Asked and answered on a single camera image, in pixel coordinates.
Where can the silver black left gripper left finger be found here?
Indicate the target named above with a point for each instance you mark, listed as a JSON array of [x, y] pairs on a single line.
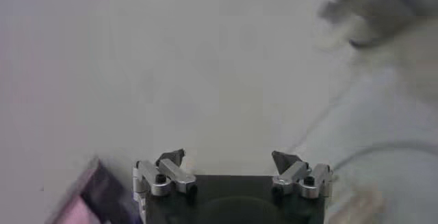
[[178, 177]]

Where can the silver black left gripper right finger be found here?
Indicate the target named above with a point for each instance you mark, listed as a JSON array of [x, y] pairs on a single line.
[[291, 177]]

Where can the steel perforated steamer basket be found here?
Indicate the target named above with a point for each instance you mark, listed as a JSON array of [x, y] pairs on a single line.
[[383, 2]]

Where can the black open laptop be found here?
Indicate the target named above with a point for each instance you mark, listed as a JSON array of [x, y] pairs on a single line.
[[102, 194]]

